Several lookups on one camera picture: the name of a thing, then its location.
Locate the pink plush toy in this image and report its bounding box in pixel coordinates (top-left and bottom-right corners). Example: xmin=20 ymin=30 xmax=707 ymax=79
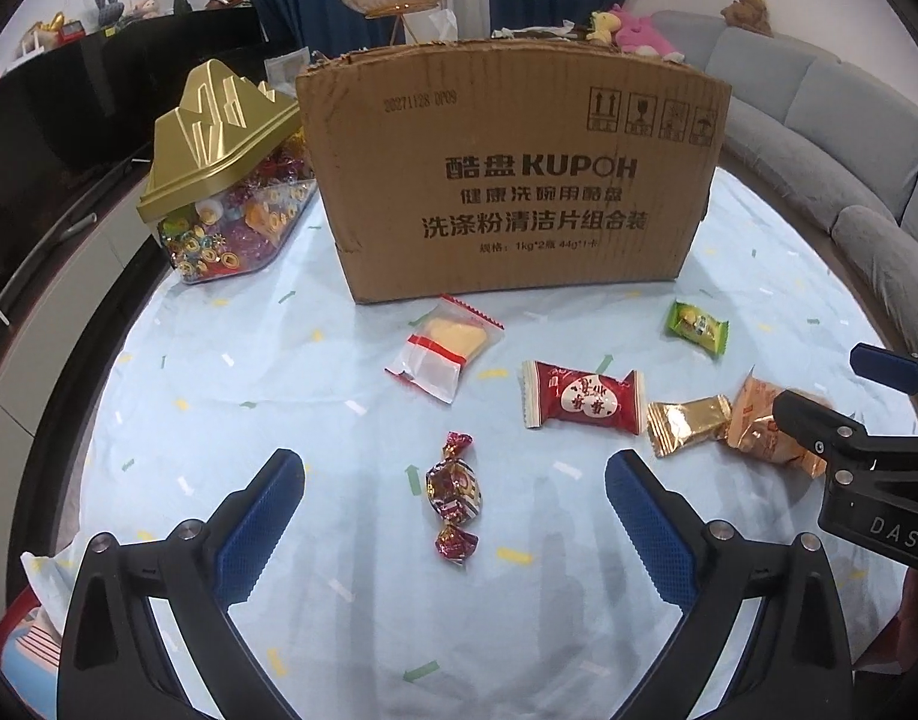
xmin=610 ymin=5 xmax=685 ymax=64

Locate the brown teddy bear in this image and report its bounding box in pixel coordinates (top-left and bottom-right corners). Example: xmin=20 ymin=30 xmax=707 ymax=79
xmin=721 ymin=0 xmax=773 ymax=37

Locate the gold lid candy container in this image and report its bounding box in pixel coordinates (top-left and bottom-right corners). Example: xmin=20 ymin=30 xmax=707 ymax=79
xmin=137 ymin=59 xmax=316 ymax=284

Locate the brown cardboard box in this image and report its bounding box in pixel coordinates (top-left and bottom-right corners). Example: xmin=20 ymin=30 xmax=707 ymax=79
xmin=296 ymin=39 xmax=731 ymax=304

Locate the small green candy packet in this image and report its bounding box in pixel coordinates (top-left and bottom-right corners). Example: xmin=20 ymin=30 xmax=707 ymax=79
xmin=665 ymin=301 xmax=729 ymax=356

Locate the person's right hand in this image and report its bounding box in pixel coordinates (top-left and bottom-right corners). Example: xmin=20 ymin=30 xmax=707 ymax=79
xmin=854 ymin=567 xmax=918 ymax=704

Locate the black piano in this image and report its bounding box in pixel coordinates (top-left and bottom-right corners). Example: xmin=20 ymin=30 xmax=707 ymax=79
xmin=146 ymin=7 xmax=269 ymax=91

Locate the red white candy packet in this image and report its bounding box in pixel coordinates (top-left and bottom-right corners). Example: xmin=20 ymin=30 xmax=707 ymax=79
xmin=519 ymin=361 xmax=648 ymax=436

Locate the tv console cabinet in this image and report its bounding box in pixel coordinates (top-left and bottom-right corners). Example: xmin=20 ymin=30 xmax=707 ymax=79
xmin=0 ymin=164 xmax=176 ymax=467

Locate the light blue tablecloth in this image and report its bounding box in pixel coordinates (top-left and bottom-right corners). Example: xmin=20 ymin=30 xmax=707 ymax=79
xmin=19 ymin=164 xmax=918 ymax=720

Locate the gold foil candy packet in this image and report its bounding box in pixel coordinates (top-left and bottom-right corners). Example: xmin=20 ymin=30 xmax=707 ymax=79
xmin=646 ymin=395 xmax=733 ymax=458

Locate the clear zip bag with cookie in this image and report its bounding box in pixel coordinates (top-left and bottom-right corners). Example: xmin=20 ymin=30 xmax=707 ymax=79
xmin=386 ymin=296 xmax=505 ymax=405

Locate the black television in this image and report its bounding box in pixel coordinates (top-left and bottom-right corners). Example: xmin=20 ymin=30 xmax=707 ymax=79
xmin=0 ymin=35 xmax=168 ymax=189

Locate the orange snack packet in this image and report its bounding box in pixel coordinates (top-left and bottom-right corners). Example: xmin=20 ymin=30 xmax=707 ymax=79
xmin=726 ymin=374 xmax=827 ymax=478

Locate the grey sectional sofa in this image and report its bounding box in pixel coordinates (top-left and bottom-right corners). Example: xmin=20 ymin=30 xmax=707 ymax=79
xmin=653 ymin=10 xmax=918 ymax=353

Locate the grey rabbit plush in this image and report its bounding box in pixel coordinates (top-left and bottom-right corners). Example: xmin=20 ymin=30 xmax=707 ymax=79
xmin=95 ymin=0 xmax=124 ymax=29

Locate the red foil twist candy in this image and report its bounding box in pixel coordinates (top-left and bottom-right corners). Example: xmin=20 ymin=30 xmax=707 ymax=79
xmin=425 ymin=433 xmax=482 ymax=566

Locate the yellow plush toy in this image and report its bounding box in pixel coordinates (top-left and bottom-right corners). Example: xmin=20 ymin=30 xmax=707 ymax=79
xmin=586 ymin=11 xmax=622 ymax=46

